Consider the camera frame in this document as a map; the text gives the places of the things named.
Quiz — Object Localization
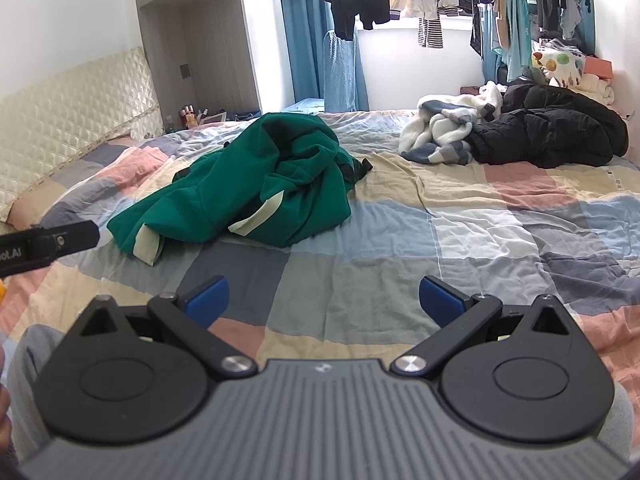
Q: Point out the white grey plaid blanket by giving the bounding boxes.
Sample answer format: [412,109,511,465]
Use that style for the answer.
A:
[398,81,506,165]

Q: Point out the grey wooden wardrobe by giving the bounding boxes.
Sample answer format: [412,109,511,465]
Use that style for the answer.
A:
[136,0,295,127]

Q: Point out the person left hand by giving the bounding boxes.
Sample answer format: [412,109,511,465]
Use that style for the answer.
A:
[0,343,13,453]

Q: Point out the cream quilted headboard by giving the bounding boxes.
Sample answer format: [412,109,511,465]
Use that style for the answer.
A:
[1,47,163,222]

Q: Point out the blue curtain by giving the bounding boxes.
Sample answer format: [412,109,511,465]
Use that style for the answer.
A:
[280,0,370,113]

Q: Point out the grey trousers leg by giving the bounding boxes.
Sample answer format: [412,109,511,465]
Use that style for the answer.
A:
[8,324,64,462]

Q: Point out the black puffy jacket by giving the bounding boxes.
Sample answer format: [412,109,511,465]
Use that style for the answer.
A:
[466,80,629,169]

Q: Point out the hanging teal clothes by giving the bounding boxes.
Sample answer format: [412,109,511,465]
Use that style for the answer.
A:
[471,0,596,82]

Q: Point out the green zip hoodie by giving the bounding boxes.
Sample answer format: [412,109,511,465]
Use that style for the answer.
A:
[107,113,372,266]

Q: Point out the colourful dotted pillow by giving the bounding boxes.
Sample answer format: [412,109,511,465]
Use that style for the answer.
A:
[532,47,585,88]

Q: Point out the patchwork checked bed quilt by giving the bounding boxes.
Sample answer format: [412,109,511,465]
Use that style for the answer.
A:
[1,112,639,398]

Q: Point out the striped hanging garment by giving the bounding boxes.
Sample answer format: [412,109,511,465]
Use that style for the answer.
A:
[418,16,444,49]

